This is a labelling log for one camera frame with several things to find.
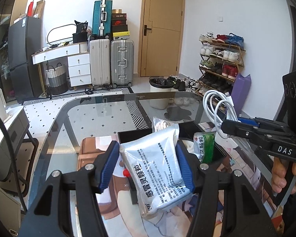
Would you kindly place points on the person's right hand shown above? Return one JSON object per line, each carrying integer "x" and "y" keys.
{"x": 278, "y": 177}

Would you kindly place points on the white side table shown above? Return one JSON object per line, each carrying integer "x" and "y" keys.
{"x": 14, "y": 121}

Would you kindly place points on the beige cabinet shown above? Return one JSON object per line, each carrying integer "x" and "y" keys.
{"x": 2, "y": 209}

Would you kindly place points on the white suitcase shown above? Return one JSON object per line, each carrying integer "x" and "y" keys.
{"x": 100, "y": 61}

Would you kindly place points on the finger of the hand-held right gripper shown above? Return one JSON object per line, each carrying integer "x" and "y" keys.
{"x": 244, "y": 130}
{"x": 268, "y": 123}

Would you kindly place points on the wooden shoe rack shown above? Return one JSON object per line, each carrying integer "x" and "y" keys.
{"x": 222, "y": 64}

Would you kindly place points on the white vanity desk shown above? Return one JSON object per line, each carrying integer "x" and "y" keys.
{"x": 79, "y": 61}

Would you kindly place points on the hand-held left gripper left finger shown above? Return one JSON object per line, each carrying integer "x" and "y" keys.
{"x": 108, "y": 167}

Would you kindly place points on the woven laundry basket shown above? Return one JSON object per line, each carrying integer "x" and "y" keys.
{"x": 56, "y": 79}

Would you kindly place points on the brown cardboard box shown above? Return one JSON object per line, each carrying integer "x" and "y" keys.
{"x": 118, "y": 11}

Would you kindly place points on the black shoe box red logo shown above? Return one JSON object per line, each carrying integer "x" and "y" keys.
{"x": 119, "y": 23}

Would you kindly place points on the purple bag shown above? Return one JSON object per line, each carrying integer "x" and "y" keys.
{"x": 241, "y": 93}

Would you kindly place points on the white ribbed container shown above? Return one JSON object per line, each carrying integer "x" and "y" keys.
{"x": 84, "y": 47}

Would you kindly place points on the teal suitcase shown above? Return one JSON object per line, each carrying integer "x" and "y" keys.
{"x": 102, "y": 17}

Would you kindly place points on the wooden door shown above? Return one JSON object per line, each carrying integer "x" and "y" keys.
{"x": 162, "y": 29}

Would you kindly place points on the tall cardboard box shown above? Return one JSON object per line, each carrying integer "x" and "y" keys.
{"x": 40, "y": 8}

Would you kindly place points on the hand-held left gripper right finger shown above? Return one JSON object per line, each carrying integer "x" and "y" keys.
{"x": 185, "y": 167}

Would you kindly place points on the black cardboard box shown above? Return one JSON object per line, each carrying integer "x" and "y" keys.
{"x": 187, "y": 130}

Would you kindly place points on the black fridge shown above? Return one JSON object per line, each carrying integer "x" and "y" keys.
{"x": 24, "y": 54}

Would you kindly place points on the silver suitcase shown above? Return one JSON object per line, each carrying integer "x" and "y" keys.
{"x": 122, "y": 61}

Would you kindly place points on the black bag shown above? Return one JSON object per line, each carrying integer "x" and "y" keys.
{"x": 80, "y": 32}

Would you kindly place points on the oval mirror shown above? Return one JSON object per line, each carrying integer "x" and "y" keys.
{"x": 61, "y": 33}

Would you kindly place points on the printed cartoon table mat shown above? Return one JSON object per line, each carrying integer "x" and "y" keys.
{"x": 88, "y": 150}

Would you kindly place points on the black yellow shoe box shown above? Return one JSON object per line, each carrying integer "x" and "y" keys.
{"x": 120, "y": 35}

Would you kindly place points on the group of shoes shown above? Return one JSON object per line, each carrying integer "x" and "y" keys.
{"x": 180, "y": 82}

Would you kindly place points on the green white medicine packet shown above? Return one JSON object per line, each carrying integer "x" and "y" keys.
{"x": 153, "y": 172}
{"x": 207, "y": 148}

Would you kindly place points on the white trash bin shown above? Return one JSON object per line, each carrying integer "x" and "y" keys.
{"x": 160, "y": 96}

